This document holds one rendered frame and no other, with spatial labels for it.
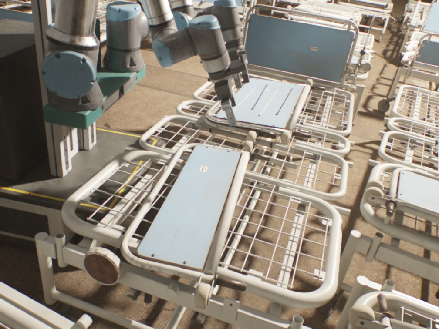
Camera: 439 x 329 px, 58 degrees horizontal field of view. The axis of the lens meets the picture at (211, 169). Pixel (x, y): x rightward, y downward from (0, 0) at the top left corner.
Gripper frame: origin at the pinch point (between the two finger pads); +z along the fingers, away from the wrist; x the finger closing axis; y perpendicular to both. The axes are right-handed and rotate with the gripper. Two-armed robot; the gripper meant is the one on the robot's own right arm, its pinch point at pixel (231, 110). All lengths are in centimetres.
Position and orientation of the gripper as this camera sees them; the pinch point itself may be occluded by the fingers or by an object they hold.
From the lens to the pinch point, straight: 143.0
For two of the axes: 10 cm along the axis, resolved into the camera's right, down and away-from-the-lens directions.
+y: -9.5, 2.2, 2.0
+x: -0.3, 6.1, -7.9
